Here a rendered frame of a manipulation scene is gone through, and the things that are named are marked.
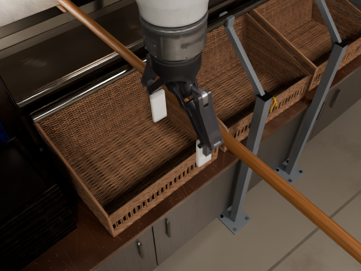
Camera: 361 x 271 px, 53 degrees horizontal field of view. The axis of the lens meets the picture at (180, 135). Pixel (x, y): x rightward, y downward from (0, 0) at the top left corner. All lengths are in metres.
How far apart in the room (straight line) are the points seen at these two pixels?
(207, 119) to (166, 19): 0.17
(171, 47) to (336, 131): 2.24
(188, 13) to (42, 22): 0.93
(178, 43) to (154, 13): 0.05
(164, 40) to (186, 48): 0.03
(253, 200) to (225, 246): 0.33
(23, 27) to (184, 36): 0.91
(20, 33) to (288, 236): 1.62
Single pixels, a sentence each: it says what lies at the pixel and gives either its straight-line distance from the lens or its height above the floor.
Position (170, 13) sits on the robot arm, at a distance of 0.45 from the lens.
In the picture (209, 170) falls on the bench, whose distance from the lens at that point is 1.55.
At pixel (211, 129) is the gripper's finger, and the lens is 0.55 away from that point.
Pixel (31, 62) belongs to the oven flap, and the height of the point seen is 1.04.
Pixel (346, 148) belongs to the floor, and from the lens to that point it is 2.58.
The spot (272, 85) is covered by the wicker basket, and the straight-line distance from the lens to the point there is 1.94.
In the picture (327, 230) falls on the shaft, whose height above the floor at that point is 1.20.
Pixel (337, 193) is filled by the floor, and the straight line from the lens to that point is 2.35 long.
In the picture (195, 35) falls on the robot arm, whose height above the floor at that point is 1.58.
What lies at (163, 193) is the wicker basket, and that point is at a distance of 1.43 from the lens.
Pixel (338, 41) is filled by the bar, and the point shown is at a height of 0.96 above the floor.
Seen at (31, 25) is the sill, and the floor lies 1.18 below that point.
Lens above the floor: 1.86
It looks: 50 degrees down
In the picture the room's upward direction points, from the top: straight up
